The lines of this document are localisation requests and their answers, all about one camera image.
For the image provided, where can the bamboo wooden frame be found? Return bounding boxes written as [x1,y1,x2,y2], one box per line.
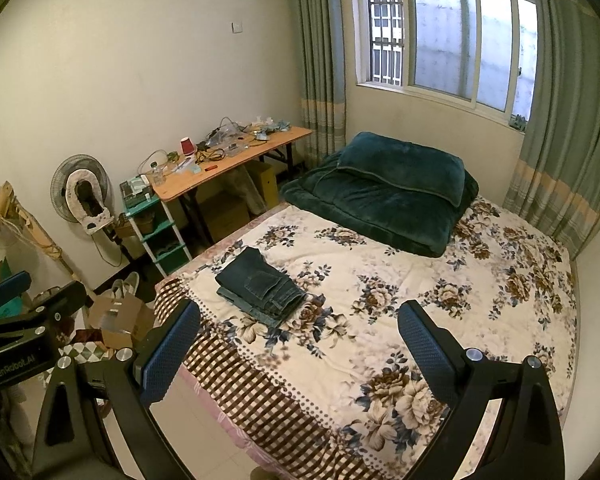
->
[0,182,86,286]

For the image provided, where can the dark green quilt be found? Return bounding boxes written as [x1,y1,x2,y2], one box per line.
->
[279,152,480,259]

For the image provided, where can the blue denim pants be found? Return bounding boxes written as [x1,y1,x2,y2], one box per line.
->
[215,246,307,329]

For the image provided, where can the white shoe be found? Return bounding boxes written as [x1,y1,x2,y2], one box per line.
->
[111,272,142,302]
[96,280,123,306]

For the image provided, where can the small green box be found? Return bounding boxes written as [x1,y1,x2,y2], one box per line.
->
[121,176,155,207]

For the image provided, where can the open cardboard box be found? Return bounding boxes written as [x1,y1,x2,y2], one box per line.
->
[87,292,157,350]

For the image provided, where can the floral printed blanket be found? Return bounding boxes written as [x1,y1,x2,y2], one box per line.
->
[155,194,579,480]

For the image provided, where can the padded seat cushion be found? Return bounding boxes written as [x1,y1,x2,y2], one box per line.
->
[62,167,115,236]

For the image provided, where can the green checked cloth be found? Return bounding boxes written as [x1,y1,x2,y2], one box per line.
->
[60,341,118,365]

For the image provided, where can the sliding glass window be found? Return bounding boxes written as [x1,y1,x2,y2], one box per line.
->
[348,0,539,123]

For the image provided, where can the black standing fan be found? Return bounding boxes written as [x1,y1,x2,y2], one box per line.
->
[50,155,131,263]

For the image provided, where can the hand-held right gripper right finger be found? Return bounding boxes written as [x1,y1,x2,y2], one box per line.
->
[398,300,567,480]

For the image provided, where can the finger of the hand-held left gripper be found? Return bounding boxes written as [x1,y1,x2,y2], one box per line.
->
[0,270,34,322]
[29,280,94,322]

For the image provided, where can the yellow cardboard box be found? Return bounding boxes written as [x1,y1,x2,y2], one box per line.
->
[248,161,279,209]

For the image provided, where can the wooden folding desk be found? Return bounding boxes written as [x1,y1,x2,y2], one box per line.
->
[151,126,313,248]

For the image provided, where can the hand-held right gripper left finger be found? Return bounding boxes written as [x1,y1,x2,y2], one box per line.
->
[32,299,201,480]

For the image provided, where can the dark green pillow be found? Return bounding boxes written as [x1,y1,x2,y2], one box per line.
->
[336,131,467,207]

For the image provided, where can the green and white shelf rack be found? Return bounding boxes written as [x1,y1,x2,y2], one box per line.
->
[121,175,188,277]

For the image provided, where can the brown cardboard box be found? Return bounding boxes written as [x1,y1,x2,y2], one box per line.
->
[198,191,251,243]

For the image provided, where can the green striped curtain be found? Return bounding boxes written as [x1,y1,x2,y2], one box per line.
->
[502,0,600,261]
[285,0,349,170]

